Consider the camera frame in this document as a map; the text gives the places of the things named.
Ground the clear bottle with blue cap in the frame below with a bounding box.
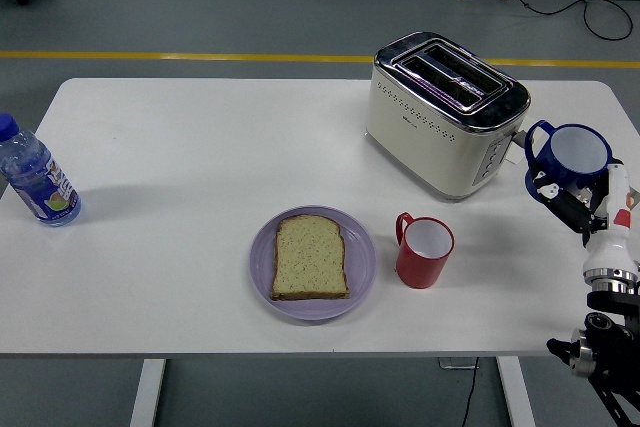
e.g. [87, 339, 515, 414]
[0, 113, 83, 227]

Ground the slice of toast bread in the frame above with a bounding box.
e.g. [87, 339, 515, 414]
[270, 214, 351, 302]

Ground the white paper card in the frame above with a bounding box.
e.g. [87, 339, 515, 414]
[504, 119, 539, 166]

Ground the blue cup with handle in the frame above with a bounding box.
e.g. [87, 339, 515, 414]
[523, 119, 614, 193]

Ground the grey under-table bracket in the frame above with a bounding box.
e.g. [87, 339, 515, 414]
[438, 357, 479, 371]

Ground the white table leg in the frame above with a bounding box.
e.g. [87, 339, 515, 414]
[496, 356, 536, 427]
[129, 359, 167, 427]

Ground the red cup with handle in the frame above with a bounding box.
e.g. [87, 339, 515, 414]
[395, 211, 456, 290]

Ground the cream and chrome toaster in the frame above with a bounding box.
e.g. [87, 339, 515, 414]
[364, 31, 532, 203]

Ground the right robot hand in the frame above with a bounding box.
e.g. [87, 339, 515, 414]
[523, 154, 640, 278]

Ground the purple round plate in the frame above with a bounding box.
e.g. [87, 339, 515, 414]
[249, 204, 378, 323]

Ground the black floor cable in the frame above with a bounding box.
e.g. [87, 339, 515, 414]
[509, 0, 634, 43]

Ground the black cable under table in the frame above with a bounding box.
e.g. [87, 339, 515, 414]
[459, 356, 480, 427]

